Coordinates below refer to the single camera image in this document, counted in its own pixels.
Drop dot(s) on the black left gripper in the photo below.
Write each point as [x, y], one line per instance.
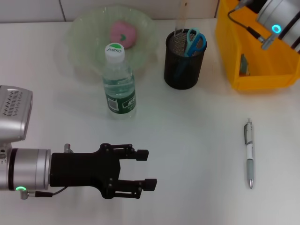
[82, 168]

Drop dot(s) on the clear green-label water bottle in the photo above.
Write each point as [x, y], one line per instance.
[119, 93]

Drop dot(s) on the blue and teal scissors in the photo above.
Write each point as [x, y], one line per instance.
[195, 47]

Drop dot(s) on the pink toy peach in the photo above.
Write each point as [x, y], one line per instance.
[123, 32]

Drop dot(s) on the teal plastic wrapper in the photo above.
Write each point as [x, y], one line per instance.
[244, 64]

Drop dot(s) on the transparent plastic ruler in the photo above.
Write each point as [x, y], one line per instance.
[181, 21]

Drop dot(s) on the black mesh pen holder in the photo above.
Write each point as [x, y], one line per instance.
[185, 75]

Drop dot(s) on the silver ballpoint pen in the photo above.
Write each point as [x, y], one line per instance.
[250, 168]

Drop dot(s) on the translucent green fruit plate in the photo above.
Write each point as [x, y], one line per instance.
[89, 35]

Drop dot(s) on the yellow plastic bin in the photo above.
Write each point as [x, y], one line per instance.
[264, 79]

